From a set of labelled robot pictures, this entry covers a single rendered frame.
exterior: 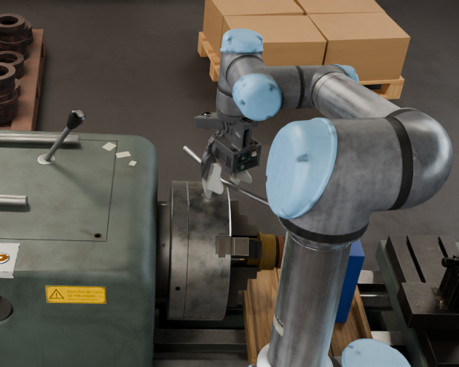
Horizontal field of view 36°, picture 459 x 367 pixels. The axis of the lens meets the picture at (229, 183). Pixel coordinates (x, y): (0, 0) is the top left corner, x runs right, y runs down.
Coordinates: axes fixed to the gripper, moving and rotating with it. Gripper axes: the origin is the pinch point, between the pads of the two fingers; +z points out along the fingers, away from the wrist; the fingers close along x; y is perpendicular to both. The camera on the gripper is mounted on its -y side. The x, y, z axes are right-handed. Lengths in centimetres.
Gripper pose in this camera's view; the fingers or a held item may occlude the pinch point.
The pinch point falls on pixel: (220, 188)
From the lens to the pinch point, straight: 146.5
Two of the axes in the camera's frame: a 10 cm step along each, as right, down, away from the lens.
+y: 6.0, 5.1, -6.2
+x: 8.0, -2.8, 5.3
